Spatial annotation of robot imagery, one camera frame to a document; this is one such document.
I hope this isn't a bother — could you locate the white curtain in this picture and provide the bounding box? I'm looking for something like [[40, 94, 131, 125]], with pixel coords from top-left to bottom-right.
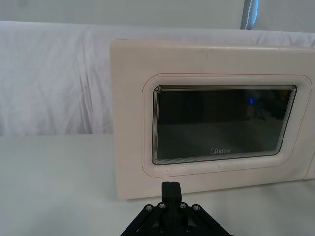
[[0, 20, 315, 137]]

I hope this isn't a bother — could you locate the white table cloth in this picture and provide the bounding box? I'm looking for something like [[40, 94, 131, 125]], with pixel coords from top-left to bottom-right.
[[0, 133, 315, 236]]

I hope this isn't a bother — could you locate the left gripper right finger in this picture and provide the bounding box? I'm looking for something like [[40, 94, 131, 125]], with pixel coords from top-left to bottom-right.
[[171, 181, 231, 236]]

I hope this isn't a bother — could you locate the cream microwave oven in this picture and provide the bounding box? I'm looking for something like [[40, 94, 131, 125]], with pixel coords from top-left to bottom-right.
[[109, 38, 315, 203]]

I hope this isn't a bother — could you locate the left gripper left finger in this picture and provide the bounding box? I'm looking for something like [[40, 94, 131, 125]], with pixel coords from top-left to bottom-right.
[[120, 181, 172, 236]]

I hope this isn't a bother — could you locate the grey striped post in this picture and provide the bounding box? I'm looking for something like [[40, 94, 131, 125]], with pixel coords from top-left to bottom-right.
[[239, 0, 260, 30]]

